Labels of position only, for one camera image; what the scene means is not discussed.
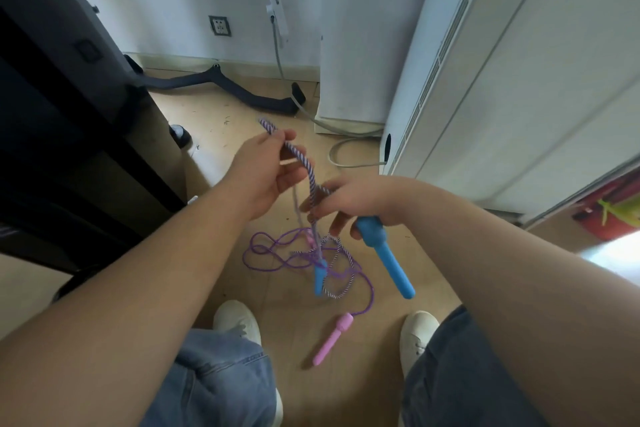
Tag person's right hand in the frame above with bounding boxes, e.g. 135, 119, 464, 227
307, 175, 417, 242

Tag person's left hand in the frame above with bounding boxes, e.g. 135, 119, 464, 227
220, 129, 311, 222

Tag striped jump rope blue handles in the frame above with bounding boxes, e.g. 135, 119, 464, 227
257, 117, 417, 301

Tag person's left forearm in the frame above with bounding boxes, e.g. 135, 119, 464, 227
0, 180, 254, 427

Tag person's right forearm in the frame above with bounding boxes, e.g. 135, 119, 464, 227
397, 181, 640, 427

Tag black stand base leg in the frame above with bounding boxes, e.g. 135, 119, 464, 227
124, 54, 307, 116

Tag black caster wheel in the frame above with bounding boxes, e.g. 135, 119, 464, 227
168, 124, 194, 150

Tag white left shoe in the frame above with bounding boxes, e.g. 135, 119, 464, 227
213, 300, 263, 348

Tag white shoe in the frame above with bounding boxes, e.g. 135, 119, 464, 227
213, 300, 263, 348
398, 311, 441, 378

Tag white right shoe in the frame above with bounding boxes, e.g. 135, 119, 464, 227
398, 311, 441, 378

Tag white standing air conditioner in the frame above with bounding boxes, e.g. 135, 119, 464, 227
379, 0, 640, 228

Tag large black screen panel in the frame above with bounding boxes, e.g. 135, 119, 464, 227
0, 0, 189, 273

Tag blue jeans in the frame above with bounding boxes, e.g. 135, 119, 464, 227
140, 306, 551, 427

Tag red bag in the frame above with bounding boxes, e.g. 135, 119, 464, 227
571, 175, 640, 243

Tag yellow-green plastic item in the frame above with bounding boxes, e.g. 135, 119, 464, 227
598, 197, 640, 229

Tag grey cable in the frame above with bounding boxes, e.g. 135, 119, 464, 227
271, 16, 389, 170

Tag wall power socket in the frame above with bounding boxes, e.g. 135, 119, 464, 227
208, 15, 232, 38

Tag white wall plug bracket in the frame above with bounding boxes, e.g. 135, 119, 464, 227
265, 0, 290, 38

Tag purple jump rope pink handles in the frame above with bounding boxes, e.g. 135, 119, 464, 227
242, 228, 376, 368

